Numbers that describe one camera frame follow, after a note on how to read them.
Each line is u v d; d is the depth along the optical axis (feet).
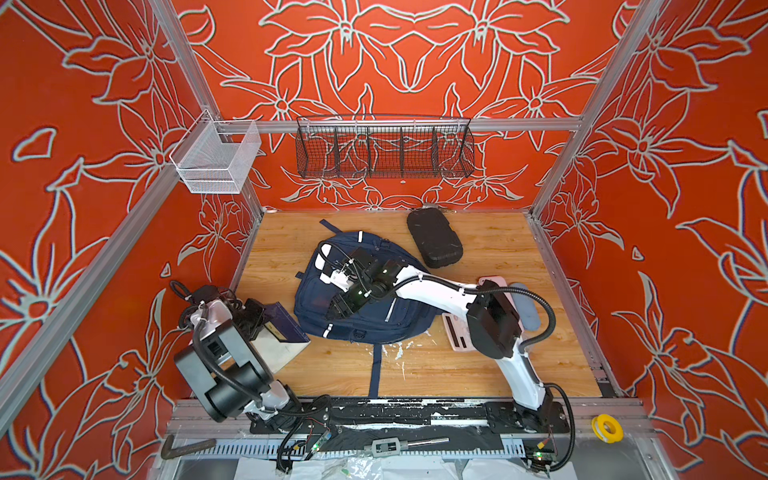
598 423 2.33
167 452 2.24
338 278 2.49
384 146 3.20
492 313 1.86
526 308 2.99
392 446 2.25
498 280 3.19
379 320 2.81
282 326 2.89
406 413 2.44
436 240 3.38
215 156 3.05
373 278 2.23
